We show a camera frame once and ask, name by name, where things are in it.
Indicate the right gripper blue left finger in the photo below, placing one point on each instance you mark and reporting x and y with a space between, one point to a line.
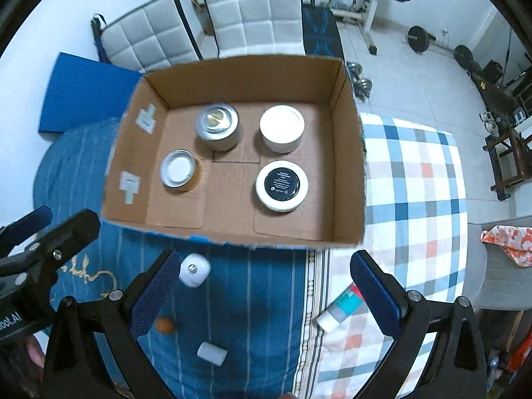
147 293

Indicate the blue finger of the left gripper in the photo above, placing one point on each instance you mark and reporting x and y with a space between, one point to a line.
17 232
62 243

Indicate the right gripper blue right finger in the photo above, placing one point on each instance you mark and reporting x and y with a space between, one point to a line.
382 293

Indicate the small brown wooden ball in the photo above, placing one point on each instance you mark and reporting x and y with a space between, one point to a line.
164 325

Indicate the white spray bottle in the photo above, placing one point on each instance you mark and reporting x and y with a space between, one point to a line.
340 308

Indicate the white earbud case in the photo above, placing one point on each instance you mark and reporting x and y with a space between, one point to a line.
194 270

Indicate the small white cylinder cap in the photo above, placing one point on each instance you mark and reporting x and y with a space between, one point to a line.
212 353

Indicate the small silver lid tin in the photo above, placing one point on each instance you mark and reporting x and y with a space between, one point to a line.
180 170

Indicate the black lid white jar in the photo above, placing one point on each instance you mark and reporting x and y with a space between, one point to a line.
281 186

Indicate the silver tin gold lid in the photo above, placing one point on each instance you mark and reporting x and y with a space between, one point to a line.
219 127

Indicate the white round jar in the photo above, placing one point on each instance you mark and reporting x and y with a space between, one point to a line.
282 127

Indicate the person's left hand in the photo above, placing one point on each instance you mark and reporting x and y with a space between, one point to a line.
33 359

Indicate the blue striped cloth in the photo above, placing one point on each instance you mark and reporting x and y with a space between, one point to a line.
251 304

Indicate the grey padded chair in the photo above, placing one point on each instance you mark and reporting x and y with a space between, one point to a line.
492 280

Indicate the orange white patterned cloth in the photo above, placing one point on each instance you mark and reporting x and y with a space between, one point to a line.
514 241

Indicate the blue foam mat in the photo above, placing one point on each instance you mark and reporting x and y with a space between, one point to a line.
82 91

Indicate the open cardboard box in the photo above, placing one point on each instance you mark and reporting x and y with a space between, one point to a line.
223 206

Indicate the dark wooden chair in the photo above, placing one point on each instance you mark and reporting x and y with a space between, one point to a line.
510 160

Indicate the chrome dumbbell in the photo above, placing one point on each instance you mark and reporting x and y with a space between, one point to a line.
361 85

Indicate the left white quilted chair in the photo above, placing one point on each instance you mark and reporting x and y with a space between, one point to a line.
153 36

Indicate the white quilted chair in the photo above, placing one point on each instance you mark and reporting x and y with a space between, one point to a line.
153 36
256 27

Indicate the black exercise machine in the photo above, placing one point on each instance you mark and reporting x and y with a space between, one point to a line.
507 103

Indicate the barbell on floor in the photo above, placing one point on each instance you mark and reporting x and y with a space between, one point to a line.
419 40

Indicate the black blue weight bench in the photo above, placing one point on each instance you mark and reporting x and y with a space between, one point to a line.
320 32

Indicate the right white quilted chair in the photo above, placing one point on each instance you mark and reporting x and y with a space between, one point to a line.
256 27

